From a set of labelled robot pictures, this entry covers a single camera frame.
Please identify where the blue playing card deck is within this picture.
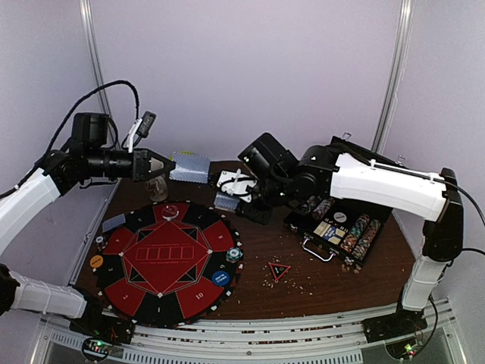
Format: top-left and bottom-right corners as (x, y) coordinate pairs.
(214, 192), (240, 212)

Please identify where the black poker chip case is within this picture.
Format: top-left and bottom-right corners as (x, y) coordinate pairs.
(277, 137), (393, 272)

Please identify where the aluminium post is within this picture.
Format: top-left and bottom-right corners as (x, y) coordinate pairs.
(79, 0), (121, 150)
(371, 0), (415, 154)

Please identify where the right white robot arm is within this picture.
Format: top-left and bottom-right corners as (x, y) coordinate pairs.
(238, 133), (464, 335)

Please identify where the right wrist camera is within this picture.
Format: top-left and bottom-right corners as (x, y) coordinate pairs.
(216, 169), (257, 203)

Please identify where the chrome case handle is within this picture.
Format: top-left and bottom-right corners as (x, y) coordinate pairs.
(301, 237), (336, 263)

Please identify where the orange big blind button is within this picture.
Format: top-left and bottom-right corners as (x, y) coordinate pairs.
(89, 255), (104, 269)

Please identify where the single blue playing card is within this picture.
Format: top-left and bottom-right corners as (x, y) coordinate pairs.
(102, 214), (126, 233)

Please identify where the red black triangle token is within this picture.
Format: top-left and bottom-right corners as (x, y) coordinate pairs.
(268, 262), (291, 282)

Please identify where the white round button in case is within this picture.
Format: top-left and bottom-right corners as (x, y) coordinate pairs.
(333, 212), (347, 224)

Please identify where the teal poker chip stack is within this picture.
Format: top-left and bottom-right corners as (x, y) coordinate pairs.
(226, 247), (243, 263)

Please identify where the white printed mug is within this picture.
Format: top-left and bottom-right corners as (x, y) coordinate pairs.
(145, 176), (168, 202)

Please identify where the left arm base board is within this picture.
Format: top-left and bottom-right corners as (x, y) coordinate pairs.
(69, 316), (135, 362)

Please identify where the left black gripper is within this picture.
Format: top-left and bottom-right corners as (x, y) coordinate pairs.
(84, 146), (174, 181)

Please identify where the aluminium front rail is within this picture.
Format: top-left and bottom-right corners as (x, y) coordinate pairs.
(37, 299), (455, 364)

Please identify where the clear dealer button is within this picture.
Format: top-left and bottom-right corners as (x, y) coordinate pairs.
(161, 205), (180, 221)

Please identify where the blue small blind button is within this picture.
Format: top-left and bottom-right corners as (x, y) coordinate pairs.
(211, 270), (230, 287)

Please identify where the boxed card deck in case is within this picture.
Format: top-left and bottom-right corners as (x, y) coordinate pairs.
(313, 221), (346, 245)

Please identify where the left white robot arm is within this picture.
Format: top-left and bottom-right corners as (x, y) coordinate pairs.
(1, 111), (175, 337)

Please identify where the right aluminium post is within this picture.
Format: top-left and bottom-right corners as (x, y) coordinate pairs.
(371, 0), (415, 154)

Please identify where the left aluminium post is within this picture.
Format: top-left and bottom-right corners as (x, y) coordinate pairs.
(79, 0), (121, 150)

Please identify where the round red black poker mat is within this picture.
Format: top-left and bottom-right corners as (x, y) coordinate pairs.
(92, 200), (244, 328)

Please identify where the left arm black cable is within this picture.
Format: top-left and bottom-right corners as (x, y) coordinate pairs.
(0, 80), (141, 198)

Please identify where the right arm base board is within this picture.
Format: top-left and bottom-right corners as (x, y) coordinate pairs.
(362, 314), (428, 362)

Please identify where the poker chip row two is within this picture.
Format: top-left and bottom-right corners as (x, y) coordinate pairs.
(352, 219), (381, 261)

